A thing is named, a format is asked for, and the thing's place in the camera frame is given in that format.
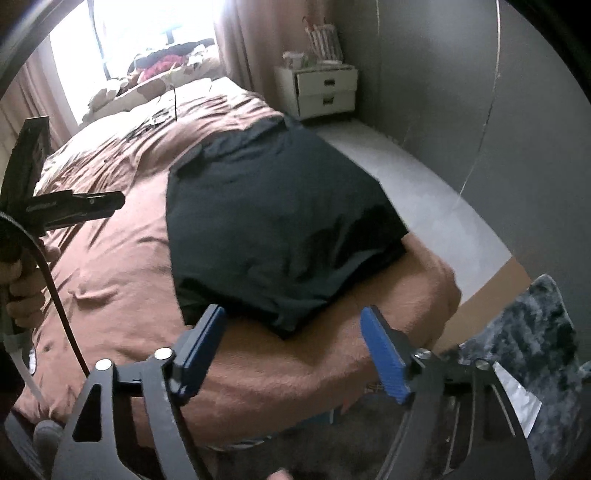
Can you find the white nightstand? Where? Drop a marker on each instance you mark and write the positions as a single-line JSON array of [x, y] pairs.
[[323, 99]]

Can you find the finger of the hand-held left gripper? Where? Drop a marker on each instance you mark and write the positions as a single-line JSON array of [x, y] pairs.
[[78, 205]]

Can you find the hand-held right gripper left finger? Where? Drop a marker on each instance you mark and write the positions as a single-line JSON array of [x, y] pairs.
[[207, 341]]

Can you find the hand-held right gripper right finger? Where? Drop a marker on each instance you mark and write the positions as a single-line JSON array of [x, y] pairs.
[[383, 355]]

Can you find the black pants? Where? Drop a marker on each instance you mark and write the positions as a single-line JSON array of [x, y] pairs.
[[277, 221]]

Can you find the brown bed blanket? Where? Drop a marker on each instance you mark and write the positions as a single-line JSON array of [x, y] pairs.
[[115, 258]]

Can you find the striped box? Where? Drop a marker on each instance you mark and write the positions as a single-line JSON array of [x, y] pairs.
[[325, 44]]

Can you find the person's left hand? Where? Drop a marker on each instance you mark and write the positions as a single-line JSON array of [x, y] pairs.
[[30, 295]]

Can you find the pile of clothes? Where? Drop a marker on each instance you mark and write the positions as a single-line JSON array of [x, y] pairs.
[[161, 64]]

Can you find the grey fluffy rug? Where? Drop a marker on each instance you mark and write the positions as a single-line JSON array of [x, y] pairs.
[[535, 332]]

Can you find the white paper sheet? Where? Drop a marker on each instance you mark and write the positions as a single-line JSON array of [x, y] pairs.
[[517, 397]]

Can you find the bright window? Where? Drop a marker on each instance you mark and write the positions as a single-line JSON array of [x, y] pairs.
[[129, 27]]

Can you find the pink curtain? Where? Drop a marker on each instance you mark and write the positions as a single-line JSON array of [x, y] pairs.
[[249, 41], [27, 92]]

